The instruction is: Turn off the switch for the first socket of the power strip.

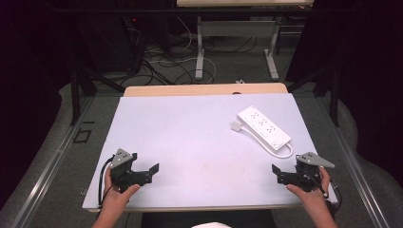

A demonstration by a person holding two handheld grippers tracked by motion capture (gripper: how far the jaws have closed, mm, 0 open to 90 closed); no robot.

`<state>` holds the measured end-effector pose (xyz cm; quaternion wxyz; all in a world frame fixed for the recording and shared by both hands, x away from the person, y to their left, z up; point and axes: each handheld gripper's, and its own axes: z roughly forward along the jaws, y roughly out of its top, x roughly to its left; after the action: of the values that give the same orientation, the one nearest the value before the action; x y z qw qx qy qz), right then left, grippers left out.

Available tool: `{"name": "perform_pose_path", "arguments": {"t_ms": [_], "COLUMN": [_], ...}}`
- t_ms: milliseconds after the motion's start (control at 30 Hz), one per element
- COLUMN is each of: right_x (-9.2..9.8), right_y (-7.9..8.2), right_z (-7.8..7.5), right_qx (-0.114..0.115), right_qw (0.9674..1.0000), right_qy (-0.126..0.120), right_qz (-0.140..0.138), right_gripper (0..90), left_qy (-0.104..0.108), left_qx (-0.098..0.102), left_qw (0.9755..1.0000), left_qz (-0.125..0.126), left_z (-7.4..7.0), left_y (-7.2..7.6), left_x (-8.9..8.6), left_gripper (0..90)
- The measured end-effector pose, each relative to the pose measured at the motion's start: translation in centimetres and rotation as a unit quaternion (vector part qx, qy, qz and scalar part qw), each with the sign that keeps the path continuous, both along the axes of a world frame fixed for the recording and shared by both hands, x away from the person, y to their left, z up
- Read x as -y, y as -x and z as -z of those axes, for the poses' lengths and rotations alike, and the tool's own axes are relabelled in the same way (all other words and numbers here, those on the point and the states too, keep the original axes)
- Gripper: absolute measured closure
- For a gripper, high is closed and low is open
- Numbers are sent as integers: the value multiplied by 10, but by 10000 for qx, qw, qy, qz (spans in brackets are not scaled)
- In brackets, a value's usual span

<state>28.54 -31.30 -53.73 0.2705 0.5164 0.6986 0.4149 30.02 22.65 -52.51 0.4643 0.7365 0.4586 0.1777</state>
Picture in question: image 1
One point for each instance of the black metal stand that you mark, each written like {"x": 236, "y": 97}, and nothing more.
{"x": 333, "y": 98}
{"x": 75, "y": 95}

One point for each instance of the person's right hand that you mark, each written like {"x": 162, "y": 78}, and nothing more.
{"x": 312, "y": 196}

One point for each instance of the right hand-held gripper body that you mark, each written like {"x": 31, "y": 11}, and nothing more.
{"x": 304, "y": 175}

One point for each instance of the person's dark lap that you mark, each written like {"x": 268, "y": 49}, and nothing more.
{"x": 209, "y": 218}

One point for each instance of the person's left hand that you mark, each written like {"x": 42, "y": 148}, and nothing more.
{"x": 115, "y": 198}

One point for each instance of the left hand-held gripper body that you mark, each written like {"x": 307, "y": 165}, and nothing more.
{"x": 122, "y": 172}

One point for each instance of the white power strip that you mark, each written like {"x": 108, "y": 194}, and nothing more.
{"x": 264, "y": 127}

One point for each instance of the dark computer tower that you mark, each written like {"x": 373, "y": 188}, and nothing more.
{"x": 117, "y": 44}

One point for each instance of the white power plug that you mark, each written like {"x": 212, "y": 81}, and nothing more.
{"x": 236, "y": 125}

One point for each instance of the white-legged desk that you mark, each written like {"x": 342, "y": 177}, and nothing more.
{"x": 236, "y": 30}

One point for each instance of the person's white clothing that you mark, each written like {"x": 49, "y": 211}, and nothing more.
{"x": 211, "y": 225}

